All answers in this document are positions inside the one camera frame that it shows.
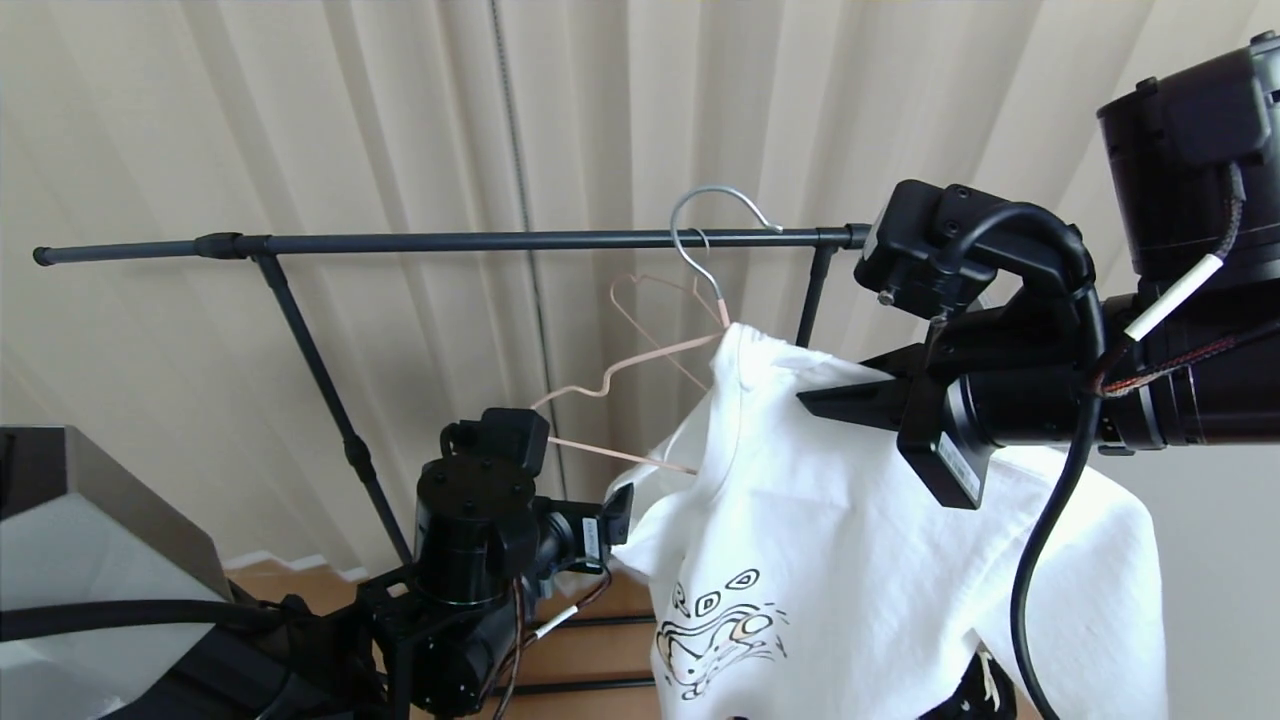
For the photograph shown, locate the black clothes rack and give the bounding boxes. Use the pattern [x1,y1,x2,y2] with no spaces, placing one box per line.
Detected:
[32,225,871,696]

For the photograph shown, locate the beige curtain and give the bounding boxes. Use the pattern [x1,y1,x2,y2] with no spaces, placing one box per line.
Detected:
[0,0,1280,581]

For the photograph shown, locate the pink clothes hanger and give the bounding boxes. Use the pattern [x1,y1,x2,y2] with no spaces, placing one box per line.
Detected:
[608,228,723,393]
[528,185,784,474]

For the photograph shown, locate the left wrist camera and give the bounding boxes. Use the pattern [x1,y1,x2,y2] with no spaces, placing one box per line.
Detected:
[440,408,551,476]

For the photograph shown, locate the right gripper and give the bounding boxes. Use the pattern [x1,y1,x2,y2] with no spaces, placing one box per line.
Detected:
[895,295,1169,511]

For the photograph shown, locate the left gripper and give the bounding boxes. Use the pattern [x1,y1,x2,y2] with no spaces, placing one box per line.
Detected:
[410,483,636,716]

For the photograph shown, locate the black garment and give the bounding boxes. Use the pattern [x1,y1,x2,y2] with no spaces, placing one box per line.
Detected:
[920,648,1019,720]

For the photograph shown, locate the white printed t-shirt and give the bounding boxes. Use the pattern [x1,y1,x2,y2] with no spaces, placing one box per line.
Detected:
[607,322,1169,720]

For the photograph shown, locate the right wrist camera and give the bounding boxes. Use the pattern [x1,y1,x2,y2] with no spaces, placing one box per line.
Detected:
[855,180,1096,321]

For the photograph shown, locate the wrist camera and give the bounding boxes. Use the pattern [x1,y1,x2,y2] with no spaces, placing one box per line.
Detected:
[855,180,1096,321]
[440,408,551,476]

